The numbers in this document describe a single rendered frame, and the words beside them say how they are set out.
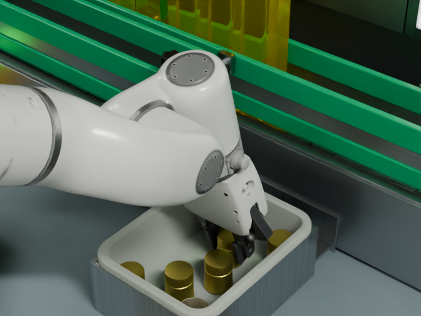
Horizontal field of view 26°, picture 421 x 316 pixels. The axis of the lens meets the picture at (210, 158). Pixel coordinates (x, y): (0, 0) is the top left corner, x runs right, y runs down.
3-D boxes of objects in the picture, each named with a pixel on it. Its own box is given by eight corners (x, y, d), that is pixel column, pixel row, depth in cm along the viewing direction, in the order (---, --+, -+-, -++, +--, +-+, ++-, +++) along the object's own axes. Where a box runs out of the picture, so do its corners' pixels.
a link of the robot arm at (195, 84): (140, 152, 84) (69, 115, 89) (162, 222, 92) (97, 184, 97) (240, 56, 91) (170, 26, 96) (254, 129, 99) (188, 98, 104)
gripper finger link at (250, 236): (265, 222, 107) (271, 255, 112) (243, 211, 109) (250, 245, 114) (249, 241, 106) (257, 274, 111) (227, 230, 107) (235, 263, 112)
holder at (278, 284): (337, 252, 119) (343, 205, 114) (202, 379, 101) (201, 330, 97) (235, 199, 127) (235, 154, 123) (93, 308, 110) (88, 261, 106)
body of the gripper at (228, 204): (265, 144, 100) (277, 208, 108) (193, 113, 105) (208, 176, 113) (225, 190, 96) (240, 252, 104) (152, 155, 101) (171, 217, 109)
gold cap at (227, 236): (232, 273, 112) (233, 246, 110) (210, 261, 114) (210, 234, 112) (249, 258, 115) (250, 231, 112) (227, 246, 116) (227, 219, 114)
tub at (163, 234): (316, 272, 115) (321, 218, 110) (202, 379, 101) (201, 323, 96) (210, 215, 124) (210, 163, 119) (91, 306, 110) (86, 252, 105)
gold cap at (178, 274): (181, 311, 107) (180, 284, 105) (158, 298, 109) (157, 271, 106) (200, 294, 109) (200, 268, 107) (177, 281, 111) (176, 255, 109)
